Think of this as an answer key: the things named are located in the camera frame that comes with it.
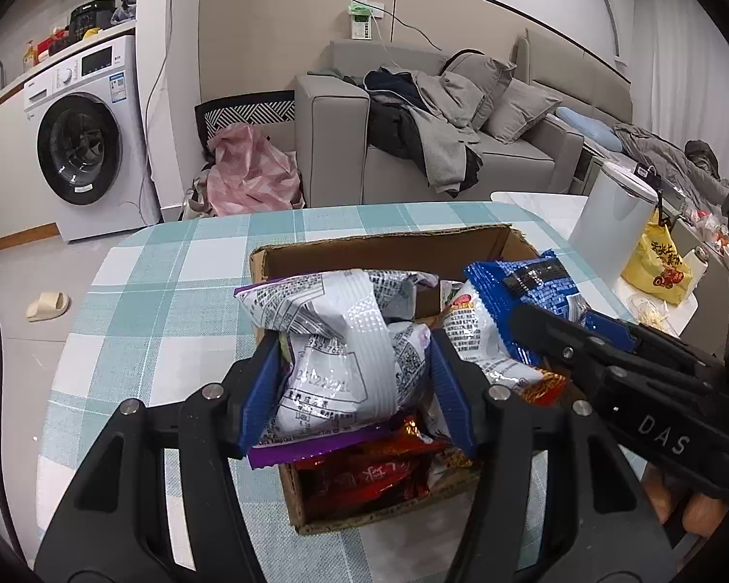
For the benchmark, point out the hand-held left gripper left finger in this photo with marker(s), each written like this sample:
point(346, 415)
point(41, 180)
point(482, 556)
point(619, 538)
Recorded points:
point(258, 395)

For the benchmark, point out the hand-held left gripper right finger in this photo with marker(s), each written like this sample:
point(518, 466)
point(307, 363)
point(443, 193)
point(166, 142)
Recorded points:
point(455, 401)

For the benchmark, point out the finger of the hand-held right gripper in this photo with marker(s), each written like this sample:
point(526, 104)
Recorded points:
point(610, 328)
point(559, 346)

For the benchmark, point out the white red noodle stick packet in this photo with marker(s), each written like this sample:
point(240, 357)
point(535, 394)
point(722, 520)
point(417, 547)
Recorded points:
point(480, 334)

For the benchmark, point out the blue snack packet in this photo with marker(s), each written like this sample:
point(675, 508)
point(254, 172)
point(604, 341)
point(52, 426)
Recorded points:
point(492, 291)

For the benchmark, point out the red bear biscuit packet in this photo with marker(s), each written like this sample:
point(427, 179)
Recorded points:
point(364, 480)

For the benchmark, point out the brown cardboard box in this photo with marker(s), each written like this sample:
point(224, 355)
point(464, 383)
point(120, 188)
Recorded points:
point(401, 249)

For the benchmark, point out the person's right hand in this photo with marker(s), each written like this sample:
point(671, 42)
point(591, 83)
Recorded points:
point(698, 513)

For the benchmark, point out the clear bag of noodles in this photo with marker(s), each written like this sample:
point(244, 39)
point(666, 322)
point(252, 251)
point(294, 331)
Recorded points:
point(647, 313)

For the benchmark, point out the yellow plastic bag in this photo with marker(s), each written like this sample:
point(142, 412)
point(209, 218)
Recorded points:
point(656, 261)

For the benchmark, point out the white paper roll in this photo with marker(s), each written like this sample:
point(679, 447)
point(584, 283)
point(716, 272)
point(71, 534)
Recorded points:
point(697, 267)

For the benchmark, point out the white bin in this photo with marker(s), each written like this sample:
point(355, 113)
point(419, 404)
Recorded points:
point(613, 218)

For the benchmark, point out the checked tablecloth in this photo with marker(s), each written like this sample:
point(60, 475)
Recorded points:
point(158, 291)

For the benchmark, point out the grey coat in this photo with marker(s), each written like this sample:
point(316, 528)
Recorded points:
point(662, 161)

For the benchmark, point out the light blue pillow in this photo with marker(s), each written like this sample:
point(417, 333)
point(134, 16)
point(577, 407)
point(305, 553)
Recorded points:
point(589, 127)

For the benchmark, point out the pink plastic bag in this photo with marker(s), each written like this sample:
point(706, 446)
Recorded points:
point(255, 176)

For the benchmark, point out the beige slipper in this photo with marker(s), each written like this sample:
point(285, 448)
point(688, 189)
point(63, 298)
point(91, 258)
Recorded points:
point(47, 306)

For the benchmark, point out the grey cushion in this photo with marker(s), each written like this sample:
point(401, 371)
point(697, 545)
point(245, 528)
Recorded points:
point(483, 82)
point(522, 112)

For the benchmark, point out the grey sofa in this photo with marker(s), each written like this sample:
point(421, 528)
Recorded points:
point(334, 146)

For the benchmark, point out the black jacket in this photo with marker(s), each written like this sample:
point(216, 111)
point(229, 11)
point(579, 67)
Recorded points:
point(395, 127)

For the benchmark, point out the patterned chair back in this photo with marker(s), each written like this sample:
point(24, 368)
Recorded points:
point(243, 112)

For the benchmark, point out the white washing machine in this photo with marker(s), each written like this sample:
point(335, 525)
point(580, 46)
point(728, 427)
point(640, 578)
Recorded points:
point(91, 146)

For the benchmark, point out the white base cabinets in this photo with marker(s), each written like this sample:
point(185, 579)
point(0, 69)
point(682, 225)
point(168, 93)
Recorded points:
point(6, 164)

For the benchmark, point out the red container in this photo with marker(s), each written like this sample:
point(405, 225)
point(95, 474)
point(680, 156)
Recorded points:
point(51, 45)

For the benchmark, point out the yellow bottle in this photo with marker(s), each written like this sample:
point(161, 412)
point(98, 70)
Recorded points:
point(30, 54)

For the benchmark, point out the black rice cooker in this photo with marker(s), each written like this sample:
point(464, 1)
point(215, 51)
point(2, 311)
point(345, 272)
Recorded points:
point(91, 18)

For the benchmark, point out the wall control panel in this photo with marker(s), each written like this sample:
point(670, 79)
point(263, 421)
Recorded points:
point(361, 21)

